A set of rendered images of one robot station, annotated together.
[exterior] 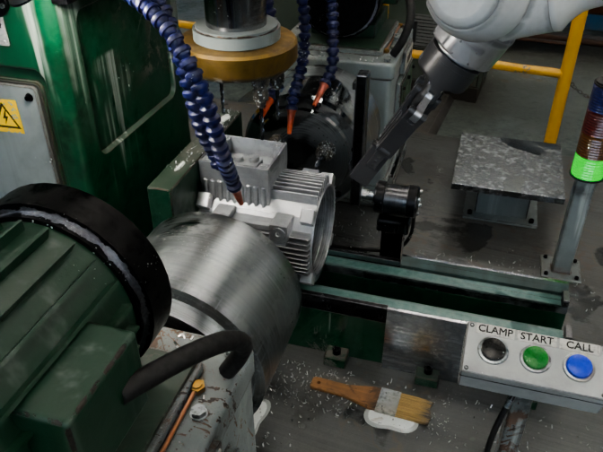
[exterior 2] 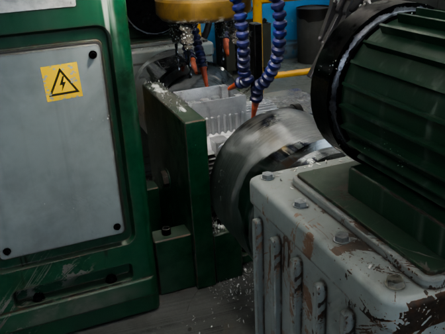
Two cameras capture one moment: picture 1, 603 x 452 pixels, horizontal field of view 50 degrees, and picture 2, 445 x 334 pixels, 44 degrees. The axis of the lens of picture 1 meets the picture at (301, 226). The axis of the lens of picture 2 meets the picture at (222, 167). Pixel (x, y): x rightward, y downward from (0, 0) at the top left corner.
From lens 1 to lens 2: 76 cm
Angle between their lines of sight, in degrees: 34
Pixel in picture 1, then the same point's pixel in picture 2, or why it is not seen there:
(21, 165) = (74, 132)
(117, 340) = not seen: outside the picture
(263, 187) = (242, 112)
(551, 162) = (306, 96)
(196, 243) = (300, 120)
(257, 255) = not seen: hidden behind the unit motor
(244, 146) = (193, 97)
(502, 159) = (279, 102)
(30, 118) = (91, 77)
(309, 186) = (265, 104)
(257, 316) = not seen: hidden behind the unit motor
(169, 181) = (194, 116)
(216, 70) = (222, 9)
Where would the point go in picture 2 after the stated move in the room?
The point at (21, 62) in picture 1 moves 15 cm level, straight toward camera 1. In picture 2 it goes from (85, 20) to (173, 24)
